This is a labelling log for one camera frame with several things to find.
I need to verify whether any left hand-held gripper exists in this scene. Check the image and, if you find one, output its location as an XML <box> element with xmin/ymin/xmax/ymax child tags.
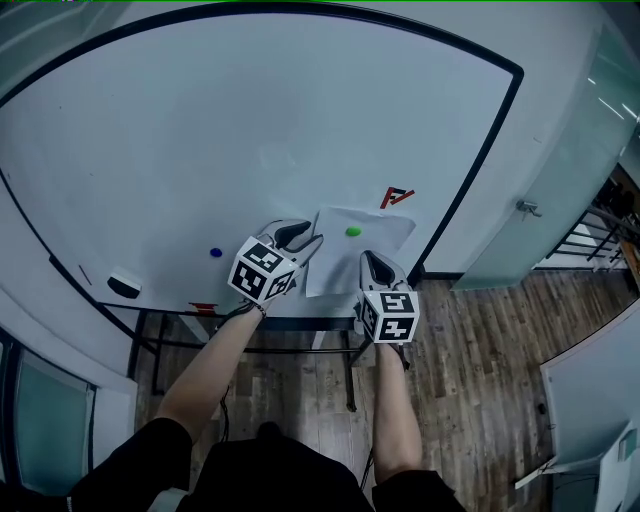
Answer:
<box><xmin>227</xmin><ymin>218</ymin><xmax>325</xmax><ymax>305</ymax></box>

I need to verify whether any person's right forearm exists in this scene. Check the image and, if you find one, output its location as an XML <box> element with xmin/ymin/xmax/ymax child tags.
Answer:
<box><xmin>372</xmin><ymin>342</ymin><xmax>424</xmax><ymax>476</ymax></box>

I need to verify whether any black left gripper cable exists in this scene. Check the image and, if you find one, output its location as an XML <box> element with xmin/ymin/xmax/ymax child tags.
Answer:
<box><xmin>214</xmin><ymin>303</ymin><xmax>252</xmax><ymax>331</ymax></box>

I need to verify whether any white paper sheet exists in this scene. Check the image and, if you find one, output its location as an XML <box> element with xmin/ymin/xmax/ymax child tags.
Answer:
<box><xmin>303</xmin><ymin>203</ymin><xmax>417</xmax><ymax>299</ymax></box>

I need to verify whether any frosted glass door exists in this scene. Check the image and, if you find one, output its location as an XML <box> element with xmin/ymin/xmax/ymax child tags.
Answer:
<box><xmin>449</xmin><ymin>19</ymin><xmax>640</xmax><ymax>292</ymax></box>

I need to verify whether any white whiteboard with black frame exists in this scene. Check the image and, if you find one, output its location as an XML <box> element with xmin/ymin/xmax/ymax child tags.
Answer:
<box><xmin>0</xmin><ymin>4</ymin><xmax>526</xmax><ymax>321</ymax></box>

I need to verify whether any white partition panel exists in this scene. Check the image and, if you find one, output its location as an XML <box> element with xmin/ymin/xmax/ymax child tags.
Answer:
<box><xmin>539</xmin><ymin>319</ymin><xmax>640</xmax><ymax>512</ymax></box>

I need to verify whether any black whiteboard eraser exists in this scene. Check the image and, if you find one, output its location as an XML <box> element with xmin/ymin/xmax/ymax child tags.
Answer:
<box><xmin>106</xmin><ymin>267</ymin><xmax>143</xmax><ymax>300</ymax></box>

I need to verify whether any dark framed window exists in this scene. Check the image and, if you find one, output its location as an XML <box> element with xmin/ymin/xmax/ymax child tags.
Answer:
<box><xmin>0</xmin><ymin>339</ymin><xmax>96</xmax><ymax>496</ymax></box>

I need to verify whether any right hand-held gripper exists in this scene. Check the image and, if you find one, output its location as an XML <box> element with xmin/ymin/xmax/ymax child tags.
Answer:
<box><xmin>353</xmin><ymin>249</ymin><xmax>421</xmax><ymax>346</ymax></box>

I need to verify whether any person's left forearm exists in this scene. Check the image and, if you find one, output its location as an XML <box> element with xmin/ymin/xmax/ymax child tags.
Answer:
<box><xmin>154</xmin><ymin>304</ymin><xmax>266</xmax><ymax>446</ymax></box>

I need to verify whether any black metal railing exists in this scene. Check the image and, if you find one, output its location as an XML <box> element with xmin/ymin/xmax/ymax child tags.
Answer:
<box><xmin>532</xmin><ymin>169</ymin><xmax>640</xmax><ymax>274</ymax></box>

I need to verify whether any person's black shirt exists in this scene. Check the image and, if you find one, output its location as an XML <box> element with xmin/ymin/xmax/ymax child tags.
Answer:
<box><xmin>67</xmin><ymin>417</ymin><xmax>466</xmax><ymax>512</ymax></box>

